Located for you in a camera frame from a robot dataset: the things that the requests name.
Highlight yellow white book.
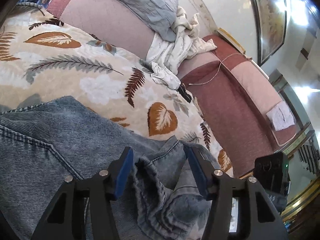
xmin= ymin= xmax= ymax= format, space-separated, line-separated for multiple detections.
xmin=216 ymin=28 xmax=246 ymax=54

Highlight white charging cable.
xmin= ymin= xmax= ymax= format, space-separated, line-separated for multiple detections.
xmin=188 ymin=52 xmax=246 ymax=87

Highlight red pink headboard cushion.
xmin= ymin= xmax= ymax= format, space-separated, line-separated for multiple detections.
xmin=178 ymin=35 xmax=296 ymax=177

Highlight framed wall picture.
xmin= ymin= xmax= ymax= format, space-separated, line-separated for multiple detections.
xmin=251 ymin=0 xmax=287 ymax=65

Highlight blue denim pants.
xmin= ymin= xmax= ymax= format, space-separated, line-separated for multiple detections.
xmin=1 ymin=96 xmax=210 ymax=239

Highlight white floral crumpled garment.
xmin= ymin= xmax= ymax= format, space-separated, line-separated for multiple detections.
xmin=146 ymin=6 xmax=217 ymax=90

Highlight white paper sheets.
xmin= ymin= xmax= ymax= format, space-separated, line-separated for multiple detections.
xmin=266 ymin=101 xmax=295 ymax=131

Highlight pink bolster cushion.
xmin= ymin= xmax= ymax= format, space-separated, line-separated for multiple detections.
xmin=47 ymin=0 xmax=155 ymax=59

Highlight leaf pattern fleece blanket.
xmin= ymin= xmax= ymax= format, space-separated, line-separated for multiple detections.
xmin=1 ymin=3 xmax=233 ymax=175

